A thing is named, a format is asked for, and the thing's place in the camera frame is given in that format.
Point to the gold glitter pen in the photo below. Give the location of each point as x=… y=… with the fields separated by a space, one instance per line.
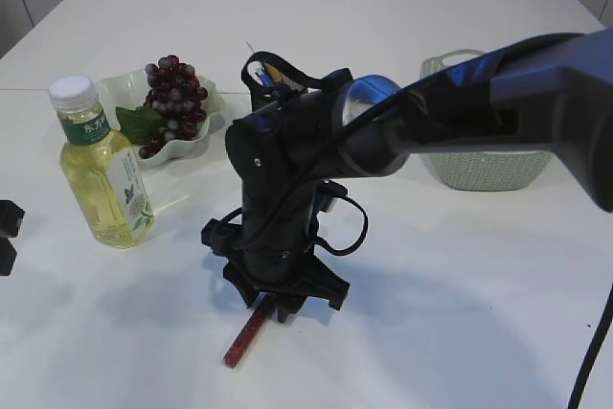
x=275 y=75

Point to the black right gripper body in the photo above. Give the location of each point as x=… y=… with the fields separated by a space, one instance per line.
x=277 y=255

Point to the clear plastic ruler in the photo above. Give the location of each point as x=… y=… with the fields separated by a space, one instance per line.
x=250 y=48

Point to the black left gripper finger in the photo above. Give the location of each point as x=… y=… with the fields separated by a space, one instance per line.
x=11 y=218
x=7 y=257

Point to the green woven plastic basket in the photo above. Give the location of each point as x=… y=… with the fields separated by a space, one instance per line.
x=487 y=171

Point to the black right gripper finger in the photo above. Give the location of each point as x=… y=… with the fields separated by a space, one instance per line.
x=287 y=305
x=248 y=293

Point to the pale green wavy plate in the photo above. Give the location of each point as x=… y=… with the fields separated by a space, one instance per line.
x=129 y=90

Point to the yellow tea bottle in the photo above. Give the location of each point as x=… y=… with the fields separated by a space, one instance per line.
x=100 y=165

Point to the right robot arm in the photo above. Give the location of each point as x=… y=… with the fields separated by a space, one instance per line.
x=550 y=92

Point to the black mesh pen holder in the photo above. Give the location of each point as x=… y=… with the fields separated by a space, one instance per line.
x=258 y=102

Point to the red glitter pen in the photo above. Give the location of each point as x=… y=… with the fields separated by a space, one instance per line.
x=249 y=332

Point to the blue capped scissors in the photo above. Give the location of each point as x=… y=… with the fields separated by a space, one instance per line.
x=265 y=79

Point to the purple grape bunch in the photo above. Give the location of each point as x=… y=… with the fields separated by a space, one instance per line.
x=172 y=110

